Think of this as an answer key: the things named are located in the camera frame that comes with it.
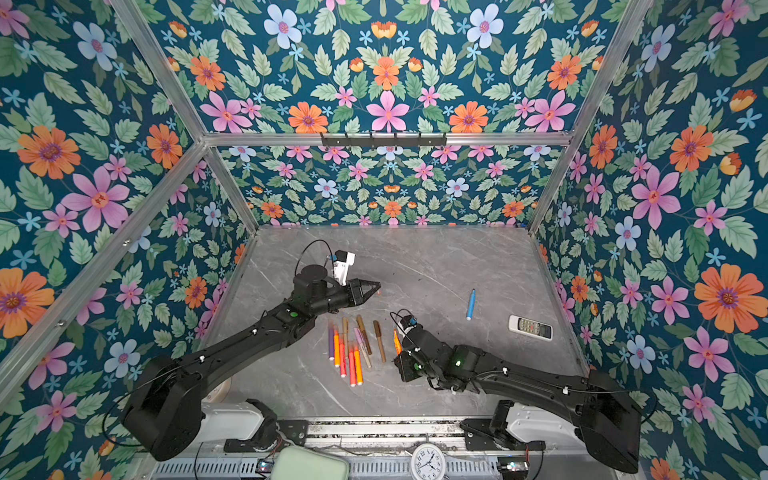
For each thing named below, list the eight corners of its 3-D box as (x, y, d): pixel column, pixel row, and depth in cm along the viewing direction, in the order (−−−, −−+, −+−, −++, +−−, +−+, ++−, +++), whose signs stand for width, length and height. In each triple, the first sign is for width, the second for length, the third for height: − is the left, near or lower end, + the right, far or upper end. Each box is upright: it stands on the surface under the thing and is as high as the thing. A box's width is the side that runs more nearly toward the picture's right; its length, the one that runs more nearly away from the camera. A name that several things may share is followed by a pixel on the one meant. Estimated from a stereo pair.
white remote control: (507, 330, 94) (509, 327, 93) (508, 317, 97) (510, 314, 95) (550, 341, 92) (552, 338, 90) (549, 327, 95) (552, 324, 93)
